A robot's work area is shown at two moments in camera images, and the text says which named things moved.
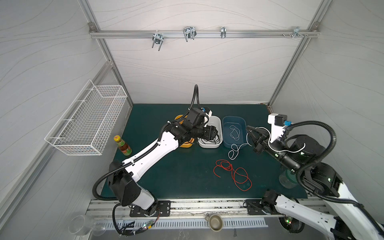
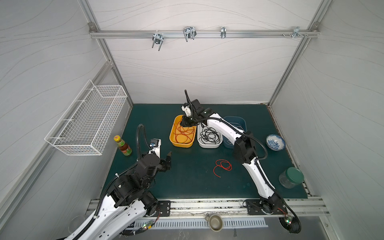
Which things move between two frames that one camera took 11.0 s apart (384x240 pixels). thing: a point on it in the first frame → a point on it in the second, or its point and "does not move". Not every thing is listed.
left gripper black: [209, 131] → [165, 163]
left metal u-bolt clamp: [158, 38] does not move
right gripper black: [262, 144] → [187, 120]
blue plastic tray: [234, 132] does not move
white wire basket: [87, 125] does not move
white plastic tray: [216, 121] does not move
